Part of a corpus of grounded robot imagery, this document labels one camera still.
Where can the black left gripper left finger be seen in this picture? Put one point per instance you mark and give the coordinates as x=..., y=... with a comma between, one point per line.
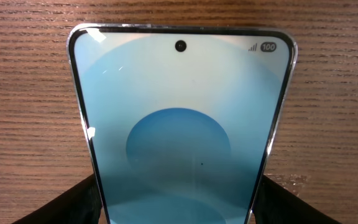
x=81, y=204

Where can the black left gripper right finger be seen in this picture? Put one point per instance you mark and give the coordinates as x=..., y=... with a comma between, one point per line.
x=276, y=205

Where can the blue screen Galaxy smartphone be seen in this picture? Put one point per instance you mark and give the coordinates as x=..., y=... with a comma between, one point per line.
x=179, y=120

